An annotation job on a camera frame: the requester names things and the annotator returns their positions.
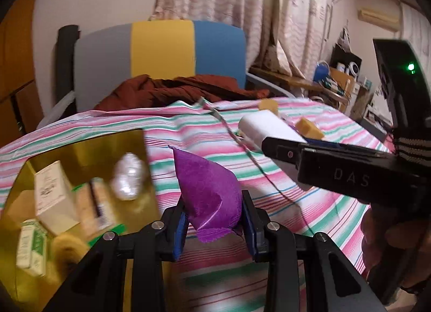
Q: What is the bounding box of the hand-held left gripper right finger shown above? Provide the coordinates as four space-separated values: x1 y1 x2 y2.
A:
241 190 388 312

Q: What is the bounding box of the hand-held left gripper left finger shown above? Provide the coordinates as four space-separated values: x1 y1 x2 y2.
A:
44 198 189 312

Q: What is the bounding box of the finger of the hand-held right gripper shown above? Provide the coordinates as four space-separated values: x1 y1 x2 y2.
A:
261 135 428 203
305 140 396 157

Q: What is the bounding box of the tan wedge sponge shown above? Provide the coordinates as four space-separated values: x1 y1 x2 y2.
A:
296 117 325 139

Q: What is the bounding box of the purple packet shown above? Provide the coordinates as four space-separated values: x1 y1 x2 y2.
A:
168 145 244 243

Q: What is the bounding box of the clear bubble wrap bundle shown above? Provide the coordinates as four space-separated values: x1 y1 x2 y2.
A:
113 152 147 201

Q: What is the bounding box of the white foam block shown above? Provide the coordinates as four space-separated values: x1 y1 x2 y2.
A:
238 110 307 191

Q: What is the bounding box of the tan biscuit packet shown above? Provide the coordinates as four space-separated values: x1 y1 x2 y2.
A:
76 177 117 237

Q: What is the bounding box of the yellow sponge slab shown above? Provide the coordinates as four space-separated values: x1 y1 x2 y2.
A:
54 231 90 265

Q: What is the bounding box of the gold tin box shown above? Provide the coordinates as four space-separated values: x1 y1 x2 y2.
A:
0 128 162 312

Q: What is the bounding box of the cream carton box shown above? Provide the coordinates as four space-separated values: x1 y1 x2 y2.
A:
34 160 79 235

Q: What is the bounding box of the green white small carton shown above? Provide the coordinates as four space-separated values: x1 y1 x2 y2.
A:
16 219 48 277

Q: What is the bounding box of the person's right hand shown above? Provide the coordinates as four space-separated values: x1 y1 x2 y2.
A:
361 202 421 294

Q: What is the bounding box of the blue bag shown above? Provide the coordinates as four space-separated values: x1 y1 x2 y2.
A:
313 63 332 84

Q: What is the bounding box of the wooden side shelf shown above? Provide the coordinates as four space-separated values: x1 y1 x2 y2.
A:
251 67 349 104

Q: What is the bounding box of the pink green striped tablecloth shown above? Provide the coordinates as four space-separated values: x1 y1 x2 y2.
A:
0 97 394 312

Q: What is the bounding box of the rust brown garment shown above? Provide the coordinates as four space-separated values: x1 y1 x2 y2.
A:
92 75 270 111

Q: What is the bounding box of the grey yellow blue chair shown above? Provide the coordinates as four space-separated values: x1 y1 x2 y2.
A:
35 20 297 129

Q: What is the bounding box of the pale patterned curtain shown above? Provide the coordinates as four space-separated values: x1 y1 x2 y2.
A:
150 0 329 79

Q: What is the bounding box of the black rolled mat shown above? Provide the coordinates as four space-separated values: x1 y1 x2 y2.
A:
55 25 81 104

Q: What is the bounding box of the wooden wardrobe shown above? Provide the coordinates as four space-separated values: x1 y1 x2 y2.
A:
0 0 44 151

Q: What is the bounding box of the black white striped strap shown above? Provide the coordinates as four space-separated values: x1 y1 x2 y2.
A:
393 134 431 166

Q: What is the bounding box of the wall air conditioner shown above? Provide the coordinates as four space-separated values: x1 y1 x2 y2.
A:
357 7 401 31

